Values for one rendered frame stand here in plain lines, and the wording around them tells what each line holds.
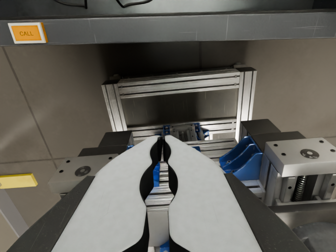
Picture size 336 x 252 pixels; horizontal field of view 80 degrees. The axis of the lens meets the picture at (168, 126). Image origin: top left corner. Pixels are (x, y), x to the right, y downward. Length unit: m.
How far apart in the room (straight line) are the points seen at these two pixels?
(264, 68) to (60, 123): 1.46
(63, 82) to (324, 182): 1.42
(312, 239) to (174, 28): 0.48
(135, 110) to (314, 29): 0.97
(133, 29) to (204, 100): 0.89
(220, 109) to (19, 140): 1.50
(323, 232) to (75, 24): 0.60
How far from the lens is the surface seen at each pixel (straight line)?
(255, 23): 0.39
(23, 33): 0.42
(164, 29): 0.37
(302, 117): 1.76
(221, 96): 1.22
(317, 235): 0.55
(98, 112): 1.52
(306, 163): 0.50
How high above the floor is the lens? 1.32
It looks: 62 degrees down
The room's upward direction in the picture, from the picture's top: 180 degrees clockwise
